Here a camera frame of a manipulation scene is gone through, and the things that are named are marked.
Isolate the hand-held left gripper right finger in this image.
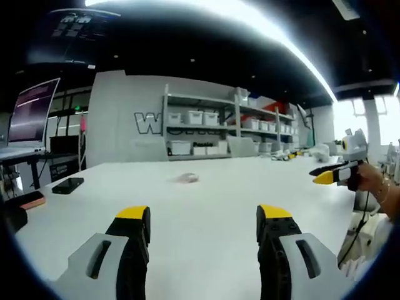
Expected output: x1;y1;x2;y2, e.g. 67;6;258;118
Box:
256;204;347;300

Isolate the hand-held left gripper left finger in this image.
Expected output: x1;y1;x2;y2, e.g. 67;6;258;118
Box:
53;205;151;300

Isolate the clear resealable bag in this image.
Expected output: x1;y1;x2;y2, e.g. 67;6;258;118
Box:
167;172;201;186

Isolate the person's right hand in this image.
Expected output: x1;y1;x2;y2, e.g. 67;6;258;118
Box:
352;162;386;201

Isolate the black smartphone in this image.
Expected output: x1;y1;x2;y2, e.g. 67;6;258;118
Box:
51;177;85;195

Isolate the grey metal shelving unit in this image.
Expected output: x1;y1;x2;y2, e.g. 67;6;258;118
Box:
161;83;301;161

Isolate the orange black block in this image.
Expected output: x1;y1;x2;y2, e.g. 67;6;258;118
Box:
5;191;47;211

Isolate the row of white storage bins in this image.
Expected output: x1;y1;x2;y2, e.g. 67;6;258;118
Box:
167;109;299;156

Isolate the standing desk with black legs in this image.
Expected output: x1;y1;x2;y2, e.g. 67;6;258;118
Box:
0;146;46;191

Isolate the computer monitor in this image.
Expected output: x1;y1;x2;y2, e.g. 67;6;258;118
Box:
7;77;61;148

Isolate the gold bracelet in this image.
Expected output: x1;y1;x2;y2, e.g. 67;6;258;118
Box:
373;177;391;204

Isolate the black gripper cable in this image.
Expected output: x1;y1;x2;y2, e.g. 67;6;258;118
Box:
336;190;371;270

